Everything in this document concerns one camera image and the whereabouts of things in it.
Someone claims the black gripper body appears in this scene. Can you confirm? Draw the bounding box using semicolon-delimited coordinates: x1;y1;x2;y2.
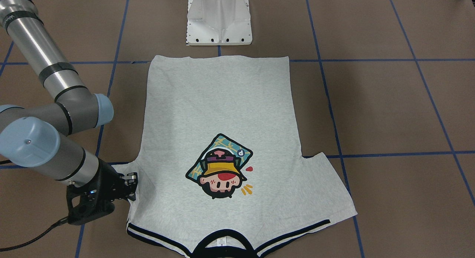
66;160;131;226

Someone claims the grey cartoon print t-shirt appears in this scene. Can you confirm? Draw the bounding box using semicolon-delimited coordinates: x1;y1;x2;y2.
117;55;357;258

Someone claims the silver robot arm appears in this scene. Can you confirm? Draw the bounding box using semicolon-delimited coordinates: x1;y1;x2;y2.
0;0;138;225

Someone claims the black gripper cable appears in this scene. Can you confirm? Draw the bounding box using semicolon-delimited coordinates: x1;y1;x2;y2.
0;216;70;252

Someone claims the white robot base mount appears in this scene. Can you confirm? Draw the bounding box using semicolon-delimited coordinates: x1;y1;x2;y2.
186;0;253;46

